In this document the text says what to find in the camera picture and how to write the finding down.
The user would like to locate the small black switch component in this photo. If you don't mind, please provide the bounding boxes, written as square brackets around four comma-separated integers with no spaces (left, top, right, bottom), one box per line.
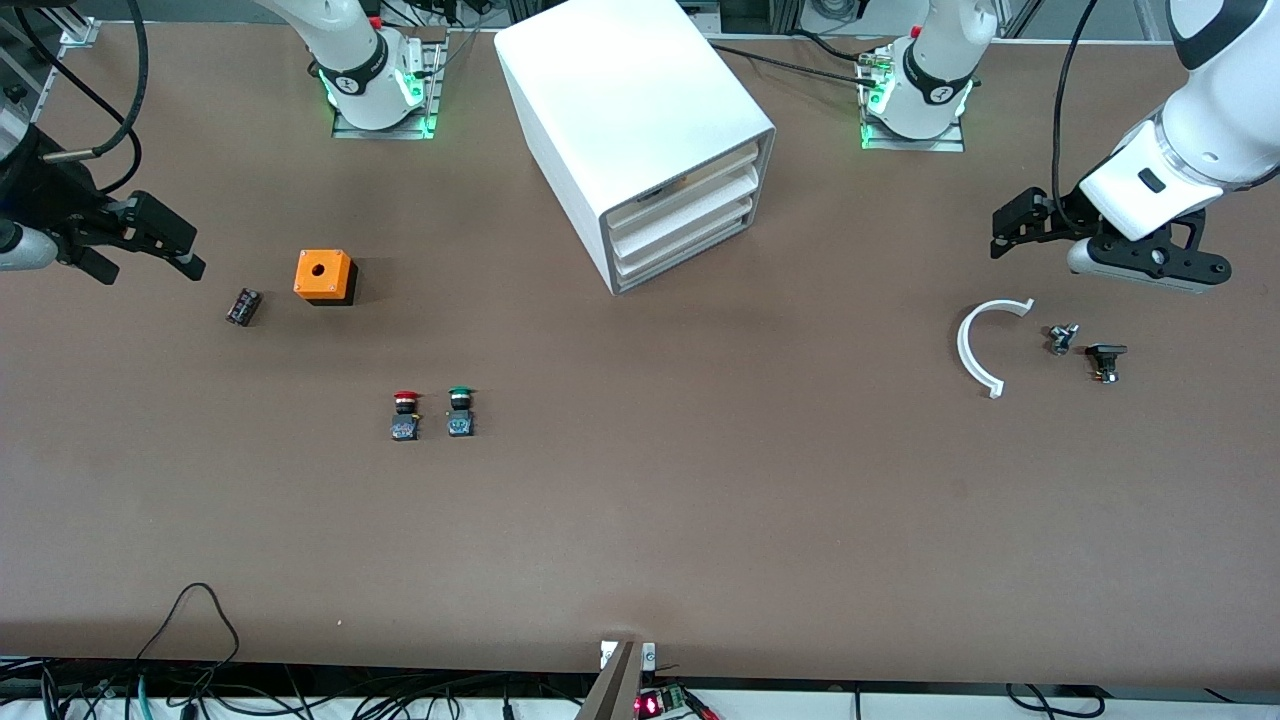
[1085,342,1130,386]

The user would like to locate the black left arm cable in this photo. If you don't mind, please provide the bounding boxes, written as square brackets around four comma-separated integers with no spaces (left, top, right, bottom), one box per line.
[1050,0,1103,233]

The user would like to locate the white drawer cabinet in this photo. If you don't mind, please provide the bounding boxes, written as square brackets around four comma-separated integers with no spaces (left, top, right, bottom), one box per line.
[494,0,777,297]

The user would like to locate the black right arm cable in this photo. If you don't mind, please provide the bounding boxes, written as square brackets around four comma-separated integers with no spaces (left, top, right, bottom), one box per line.
[15,0,151,196]

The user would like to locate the white plastic drawer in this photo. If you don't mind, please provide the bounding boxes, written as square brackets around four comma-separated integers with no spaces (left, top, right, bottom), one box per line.
[612,213,767,289]
[603,140,774,227]
[609,185,771,257]

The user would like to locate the grey metal bracket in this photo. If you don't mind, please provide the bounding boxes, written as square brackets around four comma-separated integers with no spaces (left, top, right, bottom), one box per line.
[574,640,657,720]

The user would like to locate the white curved plastic piece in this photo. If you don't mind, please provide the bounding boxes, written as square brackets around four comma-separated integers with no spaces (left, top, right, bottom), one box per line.
[956,297,1037,400]

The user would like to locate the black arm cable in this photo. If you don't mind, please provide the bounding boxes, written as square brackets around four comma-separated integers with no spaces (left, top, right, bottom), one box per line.
[1050,0,1103,233]
[15,0,151,196]

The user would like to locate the aluminium frame profile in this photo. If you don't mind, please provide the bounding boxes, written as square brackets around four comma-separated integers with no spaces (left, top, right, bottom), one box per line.
[0,0,103,106]

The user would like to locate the black cable behind cabinet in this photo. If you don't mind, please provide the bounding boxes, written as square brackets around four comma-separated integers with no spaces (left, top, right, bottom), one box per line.
[708,30,883,81]

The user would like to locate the circuit board with red light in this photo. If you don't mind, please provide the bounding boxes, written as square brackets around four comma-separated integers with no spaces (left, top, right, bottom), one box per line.
[636,685,721,720]

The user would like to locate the orange box with hole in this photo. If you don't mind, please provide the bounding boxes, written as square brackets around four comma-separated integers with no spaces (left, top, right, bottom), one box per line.
[293,249,359,307]

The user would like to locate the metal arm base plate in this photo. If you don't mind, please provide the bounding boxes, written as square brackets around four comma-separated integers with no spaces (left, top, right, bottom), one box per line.
[332,28,448,140]
[858,45,967,154]

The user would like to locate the black looped cable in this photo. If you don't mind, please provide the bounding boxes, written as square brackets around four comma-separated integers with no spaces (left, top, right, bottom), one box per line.
[133,582,242,663]

